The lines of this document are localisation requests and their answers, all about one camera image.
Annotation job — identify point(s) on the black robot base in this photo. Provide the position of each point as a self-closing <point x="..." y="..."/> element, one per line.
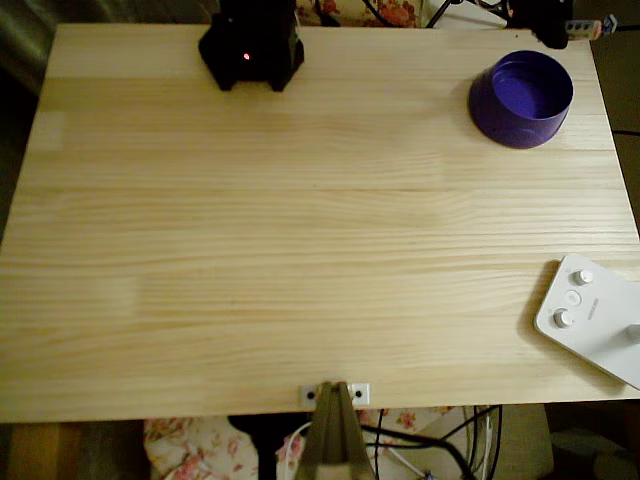
<point x="250" y="35"/>

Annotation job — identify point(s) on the purple bowl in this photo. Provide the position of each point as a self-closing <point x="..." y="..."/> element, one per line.
<point x="500" y="125"/>

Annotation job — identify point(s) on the floral fabric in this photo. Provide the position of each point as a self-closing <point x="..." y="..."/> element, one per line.
<point x="190" y="445"/>
<point x="395" y="10"/>

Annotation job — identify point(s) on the white lamp base with knobs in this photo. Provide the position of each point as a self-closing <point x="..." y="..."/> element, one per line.
<point x="600" y="340"/>

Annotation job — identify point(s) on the dark leather sofa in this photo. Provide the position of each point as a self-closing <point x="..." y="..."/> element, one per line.
<point x="25" y="40"/>

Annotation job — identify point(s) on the white mounting bracket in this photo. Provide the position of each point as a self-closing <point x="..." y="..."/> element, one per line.
<point x="304" y="392"/>

